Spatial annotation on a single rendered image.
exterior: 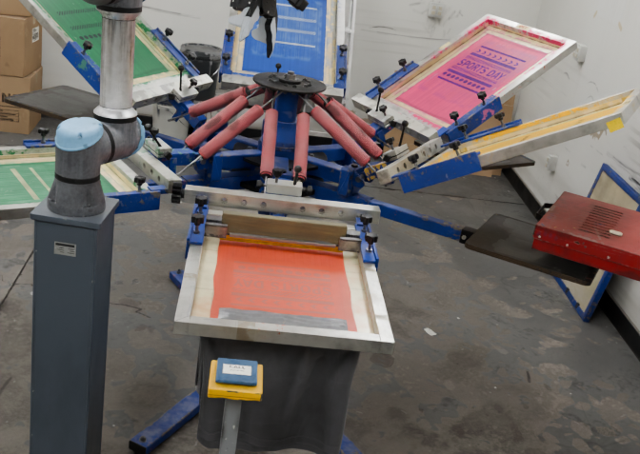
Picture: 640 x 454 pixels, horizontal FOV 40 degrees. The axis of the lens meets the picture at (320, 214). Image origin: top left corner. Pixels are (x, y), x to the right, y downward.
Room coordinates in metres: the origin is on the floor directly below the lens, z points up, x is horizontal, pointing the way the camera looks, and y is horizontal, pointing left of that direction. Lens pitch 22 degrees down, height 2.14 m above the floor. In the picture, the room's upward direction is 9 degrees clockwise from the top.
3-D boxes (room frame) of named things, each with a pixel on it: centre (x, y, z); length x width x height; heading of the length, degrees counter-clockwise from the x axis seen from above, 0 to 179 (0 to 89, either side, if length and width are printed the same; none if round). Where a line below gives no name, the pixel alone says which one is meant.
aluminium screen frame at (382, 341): (2.42, 0.08, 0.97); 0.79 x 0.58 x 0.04; 6
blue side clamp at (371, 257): (2.69, -0.17, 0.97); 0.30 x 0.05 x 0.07; 6
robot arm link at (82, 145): (2.17, 0.64, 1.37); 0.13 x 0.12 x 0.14; 154
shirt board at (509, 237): (3.20, -0.41, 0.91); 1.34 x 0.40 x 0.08; 66
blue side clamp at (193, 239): (2.63, 0.39, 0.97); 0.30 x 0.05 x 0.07; 6
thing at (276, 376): (2.13, 0.05, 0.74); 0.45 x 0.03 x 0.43; 96
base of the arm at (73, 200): (2.16, 0.65, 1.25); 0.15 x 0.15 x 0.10
